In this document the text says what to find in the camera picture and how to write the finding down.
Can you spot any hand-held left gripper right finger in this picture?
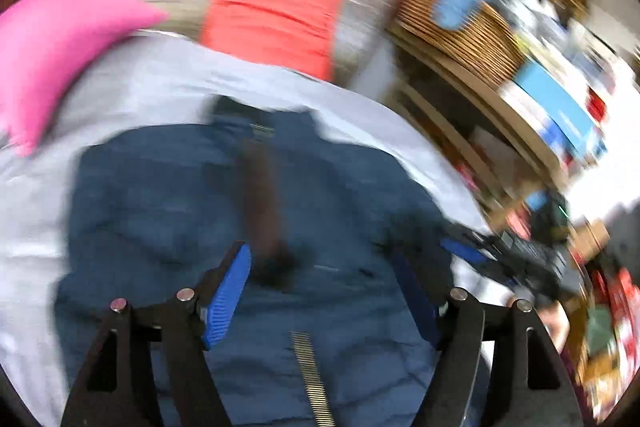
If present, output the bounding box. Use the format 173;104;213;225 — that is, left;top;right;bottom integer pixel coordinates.
391;251;584;427

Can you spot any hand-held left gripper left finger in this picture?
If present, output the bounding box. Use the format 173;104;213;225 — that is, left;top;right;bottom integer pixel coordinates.
60;241;252;427

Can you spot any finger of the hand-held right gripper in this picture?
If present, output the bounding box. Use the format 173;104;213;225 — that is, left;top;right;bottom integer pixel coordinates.
439;227;501;269

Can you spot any dark blue jacket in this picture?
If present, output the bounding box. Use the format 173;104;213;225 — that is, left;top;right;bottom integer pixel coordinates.
52;94;493;427

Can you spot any blue box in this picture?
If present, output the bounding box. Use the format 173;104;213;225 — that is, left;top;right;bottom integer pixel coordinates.
512;59;608;158

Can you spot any light grey blanket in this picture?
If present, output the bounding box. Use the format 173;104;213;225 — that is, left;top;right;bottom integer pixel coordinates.
0;32;501;427

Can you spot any orange-red pillow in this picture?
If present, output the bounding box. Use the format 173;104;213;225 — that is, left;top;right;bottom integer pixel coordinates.
200;0;346;82

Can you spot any pink pillow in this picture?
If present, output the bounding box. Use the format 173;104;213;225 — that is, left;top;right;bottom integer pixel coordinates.
0;0;171;158

